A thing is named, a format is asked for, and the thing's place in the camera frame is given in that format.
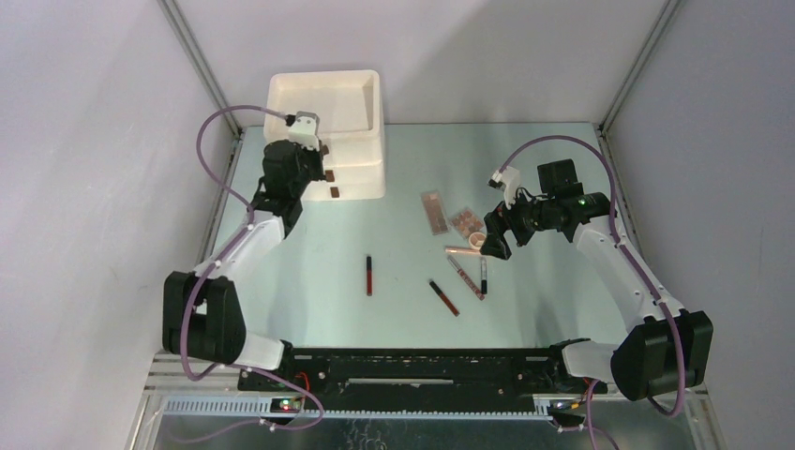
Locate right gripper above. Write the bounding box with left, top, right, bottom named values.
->
left=479, top=183, right=554, bottom=261

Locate clear mascara tube black cap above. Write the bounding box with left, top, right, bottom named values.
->
left=479, top=257, right=488, bottom=295

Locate pink concealer tube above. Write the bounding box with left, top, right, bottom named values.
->
left=444, top=247, right=482, bottom=257

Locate red lettered lip gloss tube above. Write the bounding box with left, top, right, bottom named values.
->
left=447, top=255, right=485, bottom=301

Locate dark red lip gloss tube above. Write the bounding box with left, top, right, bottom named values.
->
left=428, top=279, right=460, bottom=317

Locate white drawer organizer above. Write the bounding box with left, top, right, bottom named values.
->
left=266, top=69, right=386, bottom=202

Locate red lip gloss black cap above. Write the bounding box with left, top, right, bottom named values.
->
left=366, top=255, right=373, bottom=296

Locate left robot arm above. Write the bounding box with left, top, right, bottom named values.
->
left=162, top=138, right=327, bottom=391

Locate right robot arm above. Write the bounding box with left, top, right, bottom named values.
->
left=480, top=159, right=713, bottom=400

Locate round cream compact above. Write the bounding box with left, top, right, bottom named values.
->
left=468, top=232, right=487, bottom=250

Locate small square blush palette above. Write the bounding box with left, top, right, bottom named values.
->
left=449, top=208, right=485, bottom=240

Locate long eyeshadow palette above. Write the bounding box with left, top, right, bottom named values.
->
left=421, top=190, right=449, bottom=235

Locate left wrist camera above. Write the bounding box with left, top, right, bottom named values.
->
left=285, top=112, right=321, bottom=152

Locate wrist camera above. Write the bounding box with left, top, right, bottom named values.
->
left=488, top=166, right=521, bottom=209
left=285, top=112, right=321, bottom=152

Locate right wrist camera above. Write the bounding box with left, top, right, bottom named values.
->
left=488, top=166, right=521, bottom=209

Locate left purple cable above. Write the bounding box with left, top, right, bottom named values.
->
left=164, top=104, right=327, bottom=445

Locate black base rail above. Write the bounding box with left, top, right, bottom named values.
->
left=237, top=346, right=588, bottom=414

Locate aluminium frame rail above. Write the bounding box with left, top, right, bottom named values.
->
left=157, top=0, right=232, bottom=110

